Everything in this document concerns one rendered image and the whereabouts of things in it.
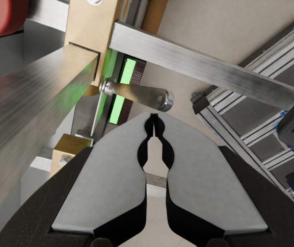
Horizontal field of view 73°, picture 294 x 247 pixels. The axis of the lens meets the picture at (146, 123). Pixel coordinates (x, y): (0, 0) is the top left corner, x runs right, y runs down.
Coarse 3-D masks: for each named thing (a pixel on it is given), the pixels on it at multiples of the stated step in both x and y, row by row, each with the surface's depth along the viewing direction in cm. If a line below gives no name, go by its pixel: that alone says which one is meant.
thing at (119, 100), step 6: (132, 60) 41; (126, 66) 41; (132, 66) 41; (126, 72) 42; (132, 72) 42; (126, 78) 43; (120, 96) 45; (120, 102) 46; (114, 108) 46; (120, 108) 46; (114, 114) 47; (114, 120) 48
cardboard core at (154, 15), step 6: (150, 0) 90; (156, 0) 88; (162, 0) 88; (150, 6) 90; (156, 6) 89; (162, 6) 90; (150, 12) 91; (156, 12) 90; (162, 12) 92; (144, 18) 94; (150, 18) 92; (156, 18) 92; (144, 24) 94; (150, 24) 93; (156, 24) 94; (150, 30) 94; (156, 30) 96
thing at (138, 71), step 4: (136, 64) 41; (140, 64) 41; (144, 64) 41; (136, 68) 42; (140, 68) 42; (136, 72) 42; (140, 72) 42; (132, 76) 42; (136, 76) 42; (140, 76) 42; (132, 80) 43; (136, 80) 43; (136, 84) 43; (128, 100) 45; (132, 100) 45; (124, 104) 46; (128, 104) 46; (124, 108) 46; (128, 108) 46; (124, 112) 47; (128, 112) 47; (120, 116) 48; (124, 116) 48; (120, 120) 48; (124, 120) 48; (120, 124) 49
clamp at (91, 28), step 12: (72, 0) 21; (84, 0) 21; (108, 0) 21; (120, 0) 23; (72, 12) 22; (84, 12) 22; (96, 12) 22; (108, 12) 22; (120, 12) 26; (72, 24) 22; (84, 24) 22; (96, 24) 22; (108, 24) 22; (72, 36) 23; (84, 36) 23; (96, 36) 23; (108, 36) 23; (84, 48) 23; (96, 48) 23; (108, 48) 24; (108, 60) 28; (96, 72) 25; (96, 84) 26
